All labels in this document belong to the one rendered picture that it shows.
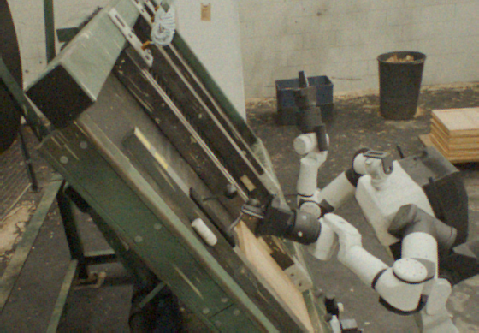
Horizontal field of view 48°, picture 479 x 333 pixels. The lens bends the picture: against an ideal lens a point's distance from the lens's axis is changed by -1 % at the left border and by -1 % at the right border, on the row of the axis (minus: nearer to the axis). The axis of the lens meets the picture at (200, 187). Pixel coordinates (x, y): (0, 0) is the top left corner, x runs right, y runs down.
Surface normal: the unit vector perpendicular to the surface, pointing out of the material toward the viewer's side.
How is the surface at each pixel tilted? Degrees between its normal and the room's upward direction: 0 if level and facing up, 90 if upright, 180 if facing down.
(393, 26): 90
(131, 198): 90
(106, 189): 90
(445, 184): 90
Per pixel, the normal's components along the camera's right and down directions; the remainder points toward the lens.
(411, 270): 0.00, -0.84
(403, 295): -0.28, 0.51
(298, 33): -0.08, 0.45
